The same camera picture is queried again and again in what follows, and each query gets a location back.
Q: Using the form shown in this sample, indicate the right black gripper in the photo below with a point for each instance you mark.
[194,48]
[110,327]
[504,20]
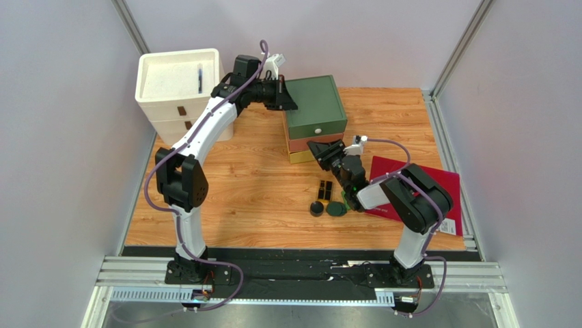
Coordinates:
[334,159]

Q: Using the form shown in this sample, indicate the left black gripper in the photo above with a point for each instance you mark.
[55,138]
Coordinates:
[282,99]

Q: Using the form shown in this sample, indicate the green three-drawer organizer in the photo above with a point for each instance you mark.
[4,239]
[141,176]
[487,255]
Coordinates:
[320,116]

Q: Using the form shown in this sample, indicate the black round jar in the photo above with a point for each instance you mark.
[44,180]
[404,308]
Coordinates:
[316,209]

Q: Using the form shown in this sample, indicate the dark green round compact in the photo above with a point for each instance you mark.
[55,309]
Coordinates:
[336,209]

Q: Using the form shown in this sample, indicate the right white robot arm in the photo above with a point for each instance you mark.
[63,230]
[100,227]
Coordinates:
[420,202]

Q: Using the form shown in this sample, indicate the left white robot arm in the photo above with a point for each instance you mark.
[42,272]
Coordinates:
[180,178]

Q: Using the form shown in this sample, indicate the green lipstick tube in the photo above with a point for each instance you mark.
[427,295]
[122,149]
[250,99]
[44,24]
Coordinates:
[345,200]

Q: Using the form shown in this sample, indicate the white three-drawer organizer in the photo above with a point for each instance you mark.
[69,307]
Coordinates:
[166,89]

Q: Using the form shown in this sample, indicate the red folder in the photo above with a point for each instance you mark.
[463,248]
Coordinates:
[450,181]

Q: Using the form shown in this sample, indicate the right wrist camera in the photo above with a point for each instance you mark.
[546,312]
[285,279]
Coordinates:
[357,146]

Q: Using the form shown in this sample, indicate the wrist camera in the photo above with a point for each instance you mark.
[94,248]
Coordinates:
[357,146]
[272,65]

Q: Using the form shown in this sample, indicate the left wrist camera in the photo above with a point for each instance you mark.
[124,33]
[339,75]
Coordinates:
[272,65]

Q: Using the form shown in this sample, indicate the black mounting base plate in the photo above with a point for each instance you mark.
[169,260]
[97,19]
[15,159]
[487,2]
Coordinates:
[297,274]

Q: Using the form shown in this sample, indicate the aluminium frame rail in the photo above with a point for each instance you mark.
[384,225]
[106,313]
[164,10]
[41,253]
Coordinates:
[472,293]

